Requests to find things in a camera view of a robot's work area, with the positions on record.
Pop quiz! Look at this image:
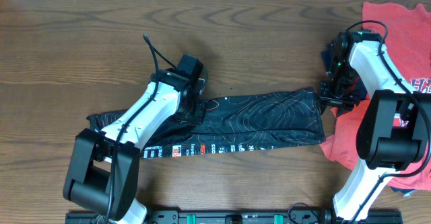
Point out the navy blue garment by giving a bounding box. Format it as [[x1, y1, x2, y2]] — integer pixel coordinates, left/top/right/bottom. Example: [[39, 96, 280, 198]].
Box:
[[319, 43, 368, 116]]

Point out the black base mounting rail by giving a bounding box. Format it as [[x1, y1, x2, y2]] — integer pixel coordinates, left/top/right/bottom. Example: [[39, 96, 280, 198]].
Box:
[[65, 207, 404, 224]]

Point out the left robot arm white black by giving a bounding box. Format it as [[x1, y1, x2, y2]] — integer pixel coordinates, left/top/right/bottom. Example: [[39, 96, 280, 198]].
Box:
[[63, 69, 206, 223]]

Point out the black patterned sports jersey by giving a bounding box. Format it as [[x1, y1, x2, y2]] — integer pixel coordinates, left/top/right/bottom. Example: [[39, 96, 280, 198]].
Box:
[[86, 87, 327, 160]]

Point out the red printed t-shirt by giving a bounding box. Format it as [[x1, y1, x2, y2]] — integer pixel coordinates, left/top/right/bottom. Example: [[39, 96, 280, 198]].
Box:
[[321, 2, 430, 170]]

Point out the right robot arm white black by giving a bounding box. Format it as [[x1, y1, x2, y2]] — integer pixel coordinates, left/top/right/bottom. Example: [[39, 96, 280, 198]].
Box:
[[319, 30, 430, 223]]

